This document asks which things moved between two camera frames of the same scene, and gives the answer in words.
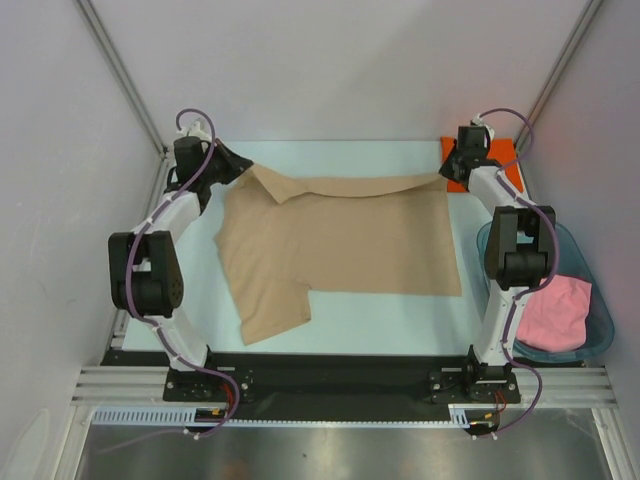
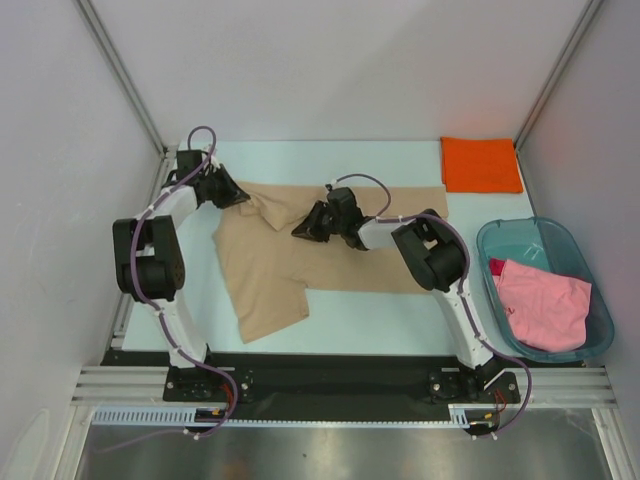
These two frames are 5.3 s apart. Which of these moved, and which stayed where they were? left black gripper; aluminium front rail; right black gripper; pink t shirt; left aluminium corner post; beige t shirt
Moved: left black gripper; right black gripper
Stayed: aluminium front rail; beige t shirt; left aluminium corner post; pink t shirt
